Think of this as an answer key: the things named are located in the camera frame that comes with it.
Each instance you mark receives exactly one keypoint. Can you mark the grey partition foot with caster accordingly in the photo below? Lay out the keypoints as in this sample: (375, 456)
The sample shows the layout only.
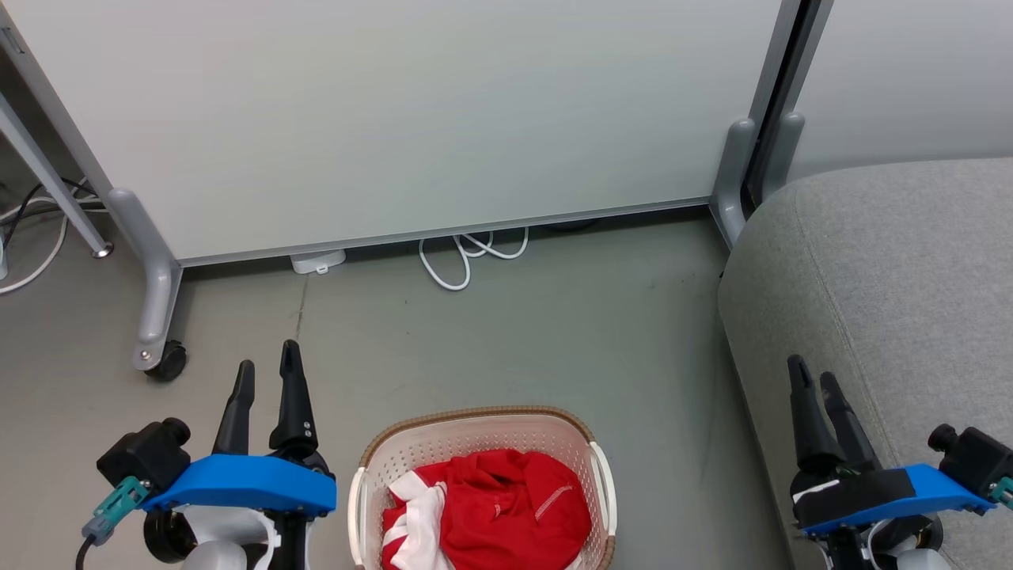
(154, 277)

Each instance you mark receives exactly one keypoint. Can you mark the small white partition panel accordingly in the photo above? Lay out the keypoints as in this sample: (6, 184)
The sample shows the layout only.
(910, 79)

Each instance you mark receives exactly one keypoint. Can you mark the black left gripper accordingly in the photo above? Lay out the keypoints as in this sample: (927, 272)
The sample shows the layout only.
(165, 537)

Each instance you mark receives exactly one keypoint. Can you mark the cream perforated laundry basket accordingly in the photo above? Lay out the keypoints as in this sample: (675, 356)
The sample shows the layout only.
(475, 435)

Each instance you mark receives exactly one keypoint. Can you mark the left wrist camera blue mount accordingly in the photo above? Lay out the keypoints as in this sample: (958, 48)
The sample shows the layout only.
(253, 483)

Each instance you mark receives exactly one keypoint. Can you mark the grey fabric sofa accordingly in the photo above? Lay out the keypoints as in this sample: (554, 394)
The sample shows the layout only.
(910, 277)

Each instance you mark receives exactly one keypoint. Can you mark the wrist camera blue mount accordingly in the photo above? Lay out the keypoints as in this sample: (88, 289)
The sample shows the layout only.
(934, 487)
(253, 483)

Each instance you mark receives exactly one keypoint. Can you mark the grey metal table leg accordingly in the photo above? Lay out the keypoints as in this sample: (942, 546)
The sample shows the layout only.
(47, 178)

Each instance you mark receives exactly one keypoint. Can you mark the right wrist camera blue mount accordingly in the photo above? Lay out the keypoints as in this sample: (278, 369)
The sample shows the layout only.
(934, 487)

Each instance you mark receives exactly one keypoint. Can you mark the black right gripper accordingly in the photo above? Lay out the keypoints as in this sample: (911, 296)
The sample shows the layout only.
(851, 548)

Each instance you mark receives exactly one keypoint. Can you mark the white power adapter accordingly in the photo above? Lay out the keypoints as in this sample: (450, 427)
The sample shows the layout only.
(318, 260)

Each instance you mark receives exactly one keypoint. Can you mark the large white partition panel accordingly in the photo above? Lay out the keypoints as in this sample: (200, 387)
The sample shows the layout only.
(396, 111)

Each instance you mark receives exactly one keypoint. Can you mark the black caster wheel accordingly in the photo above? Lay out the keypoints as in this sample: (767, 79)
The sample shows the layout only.
(170, 360)

